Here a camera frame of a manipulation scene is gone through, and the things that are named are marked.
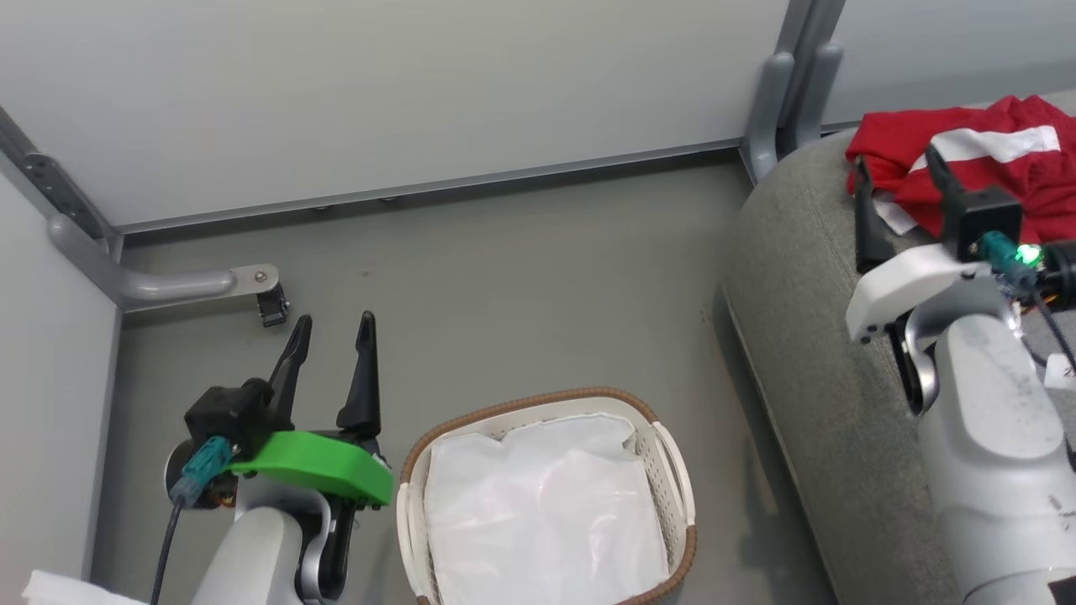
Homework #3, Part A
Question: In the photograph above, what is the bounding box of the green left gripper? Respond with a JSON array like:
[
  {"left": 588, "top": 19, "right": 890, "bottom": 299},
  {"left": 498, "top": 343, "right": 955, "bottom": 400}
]
[{"left": 228, "top": 310, "right": 395, "bottom": 510}]

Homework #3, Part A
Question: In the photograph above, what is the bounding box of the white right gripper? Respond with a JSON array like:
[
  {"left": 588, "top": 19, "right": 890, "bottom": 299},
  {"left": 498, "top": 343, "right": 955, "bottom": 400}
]
[{"left": 844, "top": 144, "right": 1014, "bottom": 345}]

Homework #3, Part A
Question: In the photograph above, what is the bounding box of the red and white shirt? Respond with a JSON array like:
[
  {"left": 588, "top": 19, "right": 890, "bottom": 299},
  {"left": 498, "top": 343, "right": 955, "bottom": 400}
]
[{"left": 844, "top": 94, "right": 1076, "bottom": 246}]

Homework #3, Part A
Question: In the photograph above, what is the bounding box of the grey fabric sofa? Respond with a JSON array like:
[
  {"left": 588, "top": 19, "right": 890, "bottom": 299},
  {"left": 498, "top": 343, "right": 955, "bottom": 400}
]
[{"left": 721, "top": 87, "right": 1076, "bottom": 605}]

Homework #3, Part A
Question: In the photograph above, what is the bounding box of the black caster wheel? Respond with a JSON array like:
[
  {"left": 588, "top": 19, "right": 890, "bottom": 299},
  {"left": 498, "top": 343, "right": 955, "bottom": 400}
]
[{"left": 256, "top": 283, "right": 291, "bottom": 329}]

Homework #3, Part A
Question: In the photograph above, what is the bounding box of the grey partition support foot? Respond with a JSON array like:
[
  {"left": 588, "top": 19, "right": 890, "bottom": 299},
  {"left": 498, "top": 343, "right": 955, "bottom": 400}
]
[{"left": 45, "top": 213, "right": 281, "bottom": 313}]

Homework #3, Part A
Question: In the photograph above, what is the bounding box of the white basket liner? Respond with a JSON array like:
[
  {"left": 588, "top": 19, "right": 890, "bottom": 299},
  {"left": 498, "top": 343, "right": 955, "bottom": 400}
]
[{"left": 424, "top": 413, "right": 675, "bottom": 605}]

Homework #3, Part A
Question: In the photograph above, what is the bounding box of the white laundry basket brown rim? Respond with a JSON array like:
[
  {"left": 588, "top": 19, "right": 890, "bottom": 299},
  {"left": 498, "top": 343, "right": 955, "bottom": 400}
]
[{"left": 394, "top": 386, "right": 699, "bottom": 605}]

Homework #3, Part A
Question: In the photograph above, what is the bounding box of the teal plug right camera cable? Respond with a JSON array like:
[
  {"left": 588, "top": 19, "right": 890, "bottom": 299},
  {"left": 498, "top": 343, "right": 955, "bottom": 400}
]
[{"left": 978, "top": 232, "right": 1076, "bottom": 366}]

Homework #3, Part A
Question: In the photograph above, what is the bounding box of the teal plug camera cable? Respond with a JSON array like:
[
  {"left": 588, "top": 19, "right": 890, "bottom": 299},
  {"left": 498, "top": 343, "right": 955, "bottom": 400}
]
[
  {"left": 150, "top": 434, "right": 235, "bottom": 605},
  {"left": 978, "top": 232, "right": 1076, "bottom": 366}
]

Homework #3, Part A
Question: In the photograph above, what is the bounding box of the teal plug left camera cable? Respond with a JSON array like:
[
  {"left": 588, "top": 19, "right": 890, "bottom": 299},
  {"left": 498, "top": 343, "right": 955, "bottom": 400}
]
[{"left": 150, "top": 434, "right": 235, "bottom": 605}]

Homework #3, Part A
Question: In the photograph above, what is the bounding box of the grey partition post with feet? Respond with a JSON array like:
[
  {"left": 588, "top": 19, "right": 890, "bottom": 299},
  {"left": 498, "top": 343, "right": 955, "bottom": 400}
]
[{"left": 740, "top": 0, "right": 847, "bottom": 184}]

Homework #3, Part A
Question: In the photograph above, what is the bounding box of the grey partition bottom rail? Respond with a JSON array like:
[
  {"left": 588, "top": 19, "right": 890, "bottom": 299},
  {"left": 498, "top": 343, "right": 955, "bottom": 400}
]
[{"left": 113, "top": 138, "right": 747, "bottom": 237}]

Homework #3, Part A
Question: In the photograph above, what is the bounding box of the grey partition post with screws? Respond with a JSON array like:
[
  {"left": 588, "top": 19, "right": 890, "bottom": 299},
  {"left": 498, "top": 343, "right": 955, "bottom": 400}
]
[{"left": 0, "top": 104, "right": 124, "bottom": 257}]

